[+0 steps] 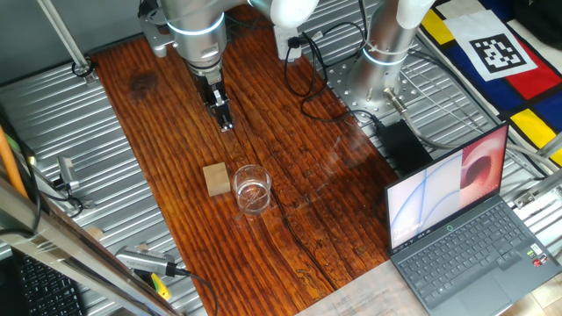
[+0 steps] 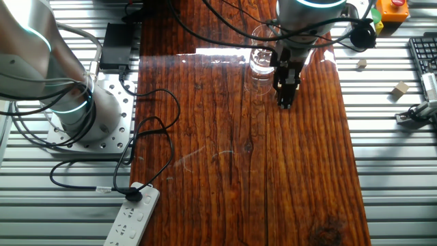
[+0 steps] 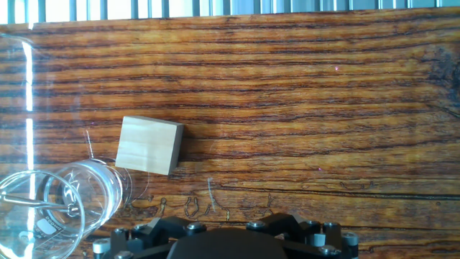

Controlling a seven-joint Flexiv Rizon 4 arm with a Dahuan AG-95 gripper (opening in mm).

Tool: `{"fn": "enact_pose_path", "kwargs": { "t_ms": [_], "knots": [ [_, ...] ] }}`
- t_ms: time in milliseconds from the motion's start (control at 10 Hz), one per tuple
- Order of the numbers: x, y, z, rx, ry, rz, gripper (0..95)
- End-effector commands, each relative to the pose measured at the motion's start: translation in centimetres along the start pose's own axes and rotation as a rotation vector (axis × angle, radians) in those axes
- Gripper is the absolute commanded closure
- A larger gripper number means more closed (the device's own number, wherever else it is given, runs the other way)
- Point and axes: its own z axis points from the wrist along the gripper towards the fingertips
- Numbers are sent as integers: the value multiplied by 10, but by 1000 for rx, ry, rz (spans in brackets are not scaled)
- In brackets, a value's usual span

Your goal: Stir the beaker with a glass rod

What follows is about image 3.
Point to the clear glass beaker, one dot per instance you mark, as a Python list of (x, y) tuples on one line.
[(104, 187)]

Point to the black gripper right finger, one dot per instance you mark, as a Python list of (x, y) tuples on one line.
[(316, 241)]

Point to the large light wooden block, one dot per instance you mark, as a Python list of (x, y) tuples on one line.
[(147, 144)]

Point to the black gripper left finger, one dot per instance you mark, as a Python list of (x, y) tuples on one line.
[(143, 237)]

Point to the clear glass rod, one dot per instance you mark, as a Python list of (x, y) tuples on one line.
[(36, 203)]

